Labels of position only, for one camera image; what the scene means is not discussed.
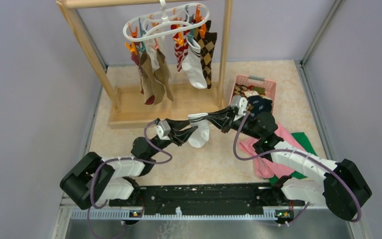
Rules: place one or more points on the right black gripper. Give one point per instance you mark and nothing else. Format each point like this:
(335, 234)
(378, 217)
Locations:
(224, 120)

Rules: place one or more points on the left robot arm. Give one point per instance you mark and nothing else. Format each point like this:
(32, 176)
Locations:
(96, 180)

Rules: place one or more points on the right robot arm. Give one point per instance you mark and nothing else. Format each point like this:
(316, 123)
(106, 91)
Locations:
(339, 186)

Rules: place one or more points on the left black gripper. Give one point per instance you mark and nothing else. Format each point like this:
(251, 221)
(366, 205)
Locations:
(180, 137)

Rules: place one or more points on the tan hanging sock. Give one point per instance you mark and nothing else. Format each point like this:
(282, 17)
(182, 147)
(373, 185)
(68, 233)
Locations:
(162, 74)
(157, 87)

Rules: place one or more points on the pink clip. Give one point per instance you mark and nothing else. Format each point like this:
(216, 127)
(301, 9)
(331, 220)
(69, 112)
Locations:
(155, 45)

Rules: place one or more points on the green cloth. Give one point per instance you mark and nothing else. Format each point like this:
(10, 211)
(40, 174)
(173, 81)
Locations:
(296, 139)

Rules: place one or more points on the pink laundry basket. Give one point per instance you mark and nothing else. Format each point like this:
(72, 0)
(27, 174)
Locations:
(264, 87)

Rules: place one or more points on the brown argyle sock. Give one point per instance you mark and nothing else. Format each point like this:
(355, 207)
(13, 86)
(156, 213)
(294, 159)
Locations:
(207, 41)

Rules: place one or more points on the wooden drying rack frame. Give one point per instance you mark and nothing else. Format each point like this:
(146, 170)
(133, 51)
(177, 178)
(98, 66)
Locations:
(126, 110)

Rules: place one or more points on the brown argyle socks in basket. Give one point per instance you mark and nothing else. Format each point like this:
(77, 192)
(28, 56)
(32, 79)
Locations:
(242, 91)

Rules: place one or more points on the white sock black stripes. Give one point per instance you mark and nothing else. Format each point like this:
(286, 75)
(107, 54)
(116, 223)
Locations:
(191, 65)

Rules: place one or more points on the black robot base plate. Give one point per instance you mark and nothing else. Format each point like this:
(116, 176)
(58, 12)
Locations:
(207, 199)

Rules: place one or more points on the red white striped sock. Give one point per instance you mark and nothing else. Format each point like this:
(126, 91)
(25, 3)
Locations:
(181, 47)

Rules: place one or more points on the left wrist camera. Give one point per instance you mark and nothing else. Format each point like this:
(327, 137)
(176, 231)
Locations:
(163, 130)

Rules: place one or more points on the dark red hanging sock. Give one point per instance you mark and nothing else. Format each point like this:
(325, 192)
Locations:
(145, 86)

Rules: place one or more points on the teal clip holding sock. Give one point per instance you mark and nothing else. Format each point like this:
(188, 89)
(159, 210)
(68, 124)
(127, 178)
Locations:
(190, 38)

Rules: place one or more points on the navy sock in basket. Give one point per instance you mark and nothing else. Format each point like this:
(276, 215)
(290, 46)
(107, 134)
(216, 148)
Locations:
(259, 105)

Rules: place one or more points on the white round clip hanger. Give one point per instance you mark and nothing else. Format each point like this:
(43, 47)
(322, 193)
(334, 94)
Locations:
(167, 21)

